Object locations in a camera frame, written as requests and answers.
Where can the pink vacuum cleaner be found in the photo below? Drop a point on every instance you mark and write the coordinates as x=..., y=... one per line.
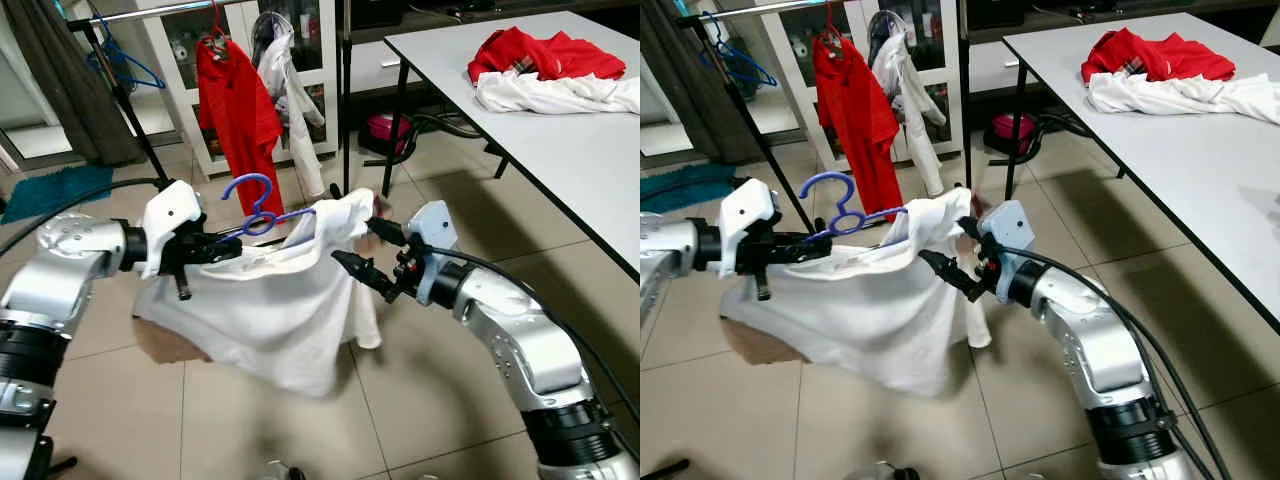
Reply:
x=1010, y=130
x=385, y=130

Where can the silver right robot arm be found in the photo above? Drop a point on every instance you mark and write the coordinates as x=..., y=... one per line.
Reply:
x=1100, y=340
x=520, y=340

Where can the silver clothes rack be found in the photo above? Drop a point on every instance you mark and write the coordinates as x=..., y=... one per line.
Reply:
x=129, y=110
x=745, y=108

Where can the black table leg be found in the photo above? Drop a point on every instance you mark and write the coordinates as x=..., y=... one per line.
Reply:
x=396, y=120
x=1017, y=120

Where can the red hanger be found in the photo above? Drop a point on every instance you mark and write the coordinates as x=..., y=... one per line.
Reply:
x=216, y=38
x=834, y=38

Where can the white shirt plaid trim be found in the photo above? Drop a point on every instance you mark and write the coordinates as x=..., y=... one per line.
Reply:
x=270, y=300
x=860, y=300

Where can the teal floor mat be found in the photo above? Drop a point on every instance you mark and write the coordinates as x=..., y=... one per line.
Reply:
x=680, y=183
x=50, y=190

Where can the grey curtain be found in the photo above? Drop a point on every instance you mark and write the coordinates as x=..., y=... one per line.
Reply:
x=690, y=90
x=60, y=80

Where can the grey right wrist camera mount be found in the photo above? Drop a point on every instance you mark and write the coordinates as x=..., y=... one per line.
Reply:
x=435, y=225
x=1010, y=225

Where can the purple plastic hanger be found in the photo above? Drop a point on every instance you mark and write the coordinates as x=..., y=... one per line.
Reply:
x=268, y=190
x=848, y=188

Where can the off-white jacket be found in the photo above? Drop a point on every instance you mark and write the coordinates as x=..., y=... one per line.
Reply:
x=290, y=90
x=910, y=90

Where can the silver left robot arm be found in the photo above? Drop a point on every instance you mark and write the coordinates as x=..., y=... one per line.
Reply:
x=670, y=260
x=60, y=265

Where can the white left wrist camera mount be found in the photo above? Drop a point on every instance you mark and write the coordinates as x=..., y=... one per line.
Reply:
x=748, y=210
x=170, y=210

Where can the white glass-door cabinet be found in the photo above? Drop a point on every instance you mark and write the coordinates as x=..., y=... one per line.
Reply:
x=185, y=110
x=800, y=120

